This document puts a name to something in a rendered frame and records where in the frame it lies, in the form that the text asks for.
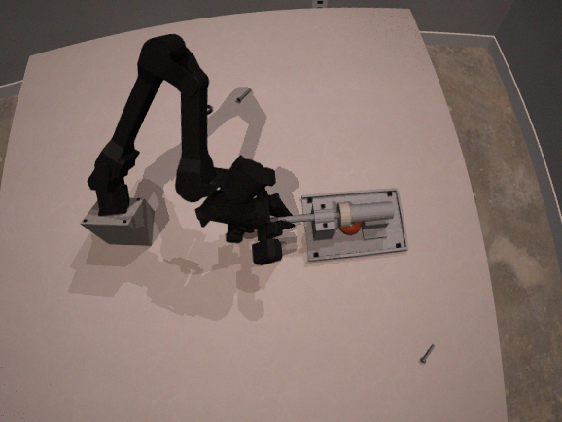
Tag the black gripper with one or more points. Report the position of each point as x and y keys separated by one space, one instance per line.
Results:
x=257 y=216

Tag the dark grey bolt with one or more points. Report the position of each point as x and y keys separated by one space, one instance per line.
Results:
x=240 y=98
x=423 y=360

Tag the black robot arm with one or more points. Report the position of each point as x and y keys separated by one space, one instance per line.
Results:
x=158 y=61

